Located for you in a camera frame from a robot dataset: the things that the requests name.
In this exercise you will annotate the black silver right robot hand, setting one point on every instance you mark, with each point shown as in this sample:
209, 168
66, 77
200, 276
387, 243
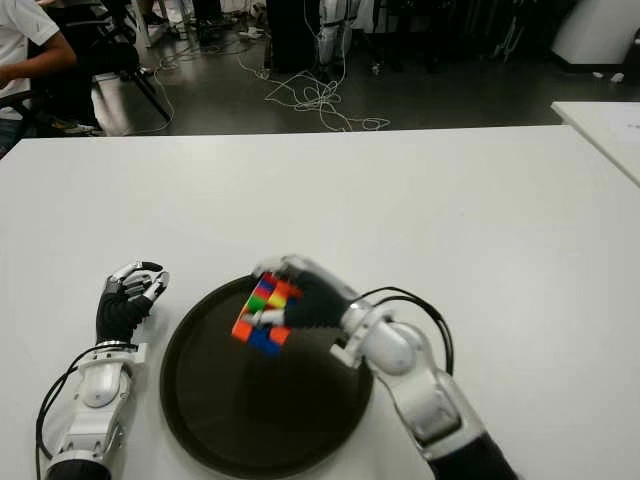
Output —
320, 305

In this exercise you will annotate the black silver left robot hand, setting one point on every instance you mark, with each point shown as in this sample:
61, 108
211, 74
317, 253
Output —
117, 315

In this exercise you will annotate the multicoloured Rubik's cube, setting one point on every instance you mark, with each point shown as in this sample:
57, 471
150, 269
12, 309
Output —
260, 340

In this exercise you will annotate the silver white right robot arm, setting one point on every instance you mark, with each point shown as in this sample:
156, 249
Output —
400, 350

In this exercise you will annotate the dark brown round plate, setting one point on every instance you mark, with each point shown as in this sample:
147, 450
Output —
225, 400

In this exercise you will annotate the black office chair with armrest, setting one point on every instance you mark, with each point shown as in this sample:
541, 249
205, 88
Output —
22, 98

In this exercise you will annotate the black chair with splayed legs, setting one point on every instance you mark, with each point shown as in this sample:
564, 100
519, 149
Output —
105, 50

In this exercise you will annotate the black cabinet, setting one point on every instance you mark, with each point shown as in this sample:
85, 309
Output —
292, 35

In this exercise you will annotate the seated person in white shirt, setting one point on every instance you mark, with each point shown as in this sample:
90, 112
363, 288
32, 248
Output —
20, 30

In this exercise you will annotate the white side table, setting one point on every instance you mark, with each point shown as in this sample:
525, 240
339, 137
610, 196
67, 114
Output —
605, 125

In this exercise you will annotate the white curved pedestal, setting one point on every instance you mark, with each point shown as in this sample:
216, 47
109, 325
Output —
595, 25

